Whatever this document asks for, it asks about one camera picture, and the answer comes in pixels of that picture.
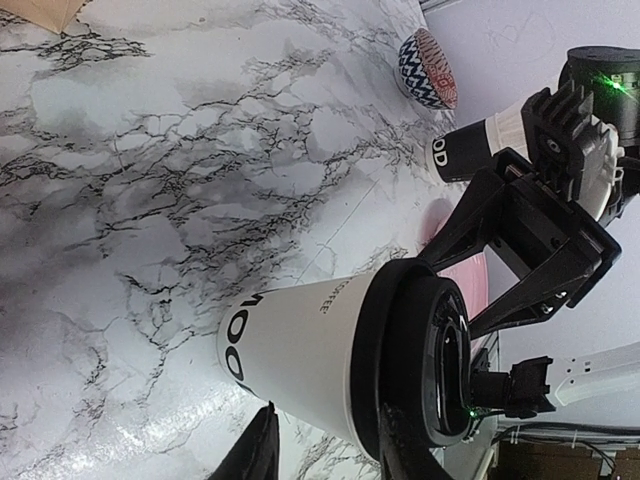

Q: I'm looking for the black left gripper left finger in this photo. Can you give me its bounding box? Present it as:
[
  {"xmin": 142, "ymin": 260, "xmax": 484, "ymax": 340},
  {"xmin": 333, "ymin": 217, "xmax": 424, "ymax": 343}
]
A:
[{"xmin": 209, "ymin": 402, "xmax": 278, "ymax": 480}]

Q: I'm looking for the bundle of white wrapped straws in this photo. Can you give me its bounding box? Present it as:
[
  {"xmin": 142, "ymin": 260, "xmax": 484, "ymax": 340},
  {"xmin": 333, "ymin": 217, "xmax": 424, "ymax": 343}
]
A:
[{"xmin": 485, "ymin": 97, "xmax": 529, "ymax": 159}]

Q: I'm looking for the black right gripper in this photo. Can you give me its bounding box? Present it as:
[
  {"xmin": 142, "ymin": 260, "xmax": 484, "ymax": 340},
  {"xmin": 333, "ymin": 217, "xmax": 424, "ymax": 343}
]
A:
[{"xmin": 417, "ymin": 82, "xmax": 626, "ymax": 339}]

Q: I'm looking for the patterned red blue bowl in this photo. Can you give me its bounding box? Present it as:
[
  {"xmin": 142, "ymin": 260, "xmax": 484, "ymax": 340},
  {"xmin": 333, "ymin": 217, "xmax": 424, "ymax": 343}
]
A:
[{"xmin": 397, "ymin": 28, "xmax": 458, "ymax": 110}]

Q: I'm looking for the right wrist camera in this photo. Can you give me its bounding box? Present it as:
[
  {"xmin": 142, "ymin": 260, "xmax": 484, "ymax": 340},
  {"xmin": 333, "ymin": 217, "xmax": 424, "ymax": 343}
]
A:
[{"xmin": 470, "ymin": 357, "xmax": 556, "ymax": 419}]

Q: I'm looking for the white paper coffee cup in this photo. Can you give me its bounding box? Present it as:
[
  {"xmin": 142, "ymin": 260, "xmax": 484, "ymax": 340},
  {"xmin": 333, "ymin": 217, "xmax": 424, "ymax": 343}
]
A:
[{"xmin": 217, "ymin": 273, "xmax": 385, "ymax": 459}]

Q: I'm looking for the pink plastic plate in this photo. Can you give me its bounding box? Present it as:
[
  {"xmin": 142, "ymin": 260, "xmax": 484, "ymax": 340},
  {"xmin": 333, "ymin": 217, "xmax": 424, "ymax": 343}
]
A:
[{"xmin": 420, "ymin": 197, "xmax": 489, "ymax": 351}]

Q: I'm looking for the brown paper takeout bag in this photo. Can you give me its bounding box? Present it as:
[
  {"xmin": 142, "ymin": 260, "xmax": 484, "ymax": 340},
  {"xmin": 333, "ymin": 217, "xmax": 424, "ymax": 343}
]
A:
[{"xmin": 20, "ymin": 0, "xmax": 85, "ymax": 33}]

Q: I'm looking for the black cup holding straws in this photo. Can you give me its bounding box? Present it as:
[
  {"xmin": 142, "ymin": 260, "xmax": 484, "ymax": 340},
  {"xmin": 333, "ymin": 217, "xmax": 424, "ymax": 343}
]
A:
[{"xmin": 427, "ymin": 120, "xmax": 495, "ymax": 183}]

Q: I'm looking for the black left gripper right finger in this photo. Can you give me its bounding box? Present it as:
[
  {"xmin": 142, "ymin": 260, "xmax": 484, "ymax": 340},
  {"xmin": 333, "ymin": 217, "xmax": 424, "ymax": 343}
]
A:
[{"xmin": 379, "ymin": 403, "xmax": 450, "ymax": 480}]

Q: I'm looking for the black coffee cup lid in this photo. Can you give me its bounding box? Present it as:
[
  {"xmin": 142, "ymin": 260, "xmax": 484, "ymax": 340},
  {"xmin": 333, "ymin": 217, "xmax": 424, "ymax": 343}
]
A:
[{"xmin": 349, "ymin": 258, "xmax": 470, "ymax": 459}]

